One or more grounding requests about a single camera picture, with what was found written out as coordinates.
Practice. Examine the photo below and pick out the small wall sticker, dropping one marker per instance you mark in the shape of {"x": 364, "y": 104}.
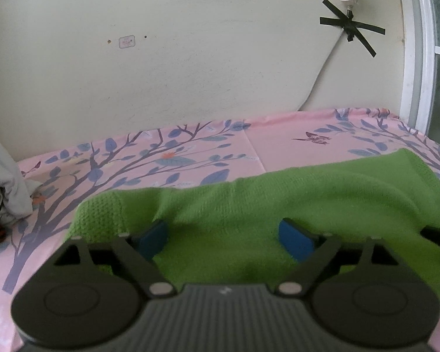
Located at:
{"x": 127, "y": 42}

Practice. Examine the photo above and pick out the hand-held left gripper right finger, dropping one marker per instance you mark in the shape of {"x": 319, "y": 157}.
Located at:
{"x": 293, "y": 240}

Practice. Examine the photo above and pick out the white window frame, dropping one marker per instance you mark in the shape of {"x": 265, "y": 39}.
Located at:
{"x": 421, "y": 51}

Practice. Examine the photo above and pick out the grey printed garment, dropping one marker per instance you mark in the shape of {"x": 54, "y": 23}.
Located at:
{"x": 7, "y": 183}

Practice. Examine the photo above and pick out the black tape cross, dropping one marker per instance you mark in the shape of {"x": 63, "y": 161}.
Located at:
{"x": 352, "y": 27}

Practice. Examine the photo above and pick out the pink floral bedsheet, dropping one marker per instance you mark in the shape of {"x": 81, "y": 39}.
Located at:
{"x": 275, "y": 146}

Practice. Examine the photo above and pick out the green knitted sweater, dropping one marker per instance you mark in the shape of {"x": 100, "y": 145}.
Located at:
{"x": 242, "y": 209}

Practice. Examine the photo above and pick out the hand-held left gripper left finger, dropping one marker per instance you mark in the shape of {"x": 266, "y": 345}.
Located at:
{"x": 152, "y": 240}

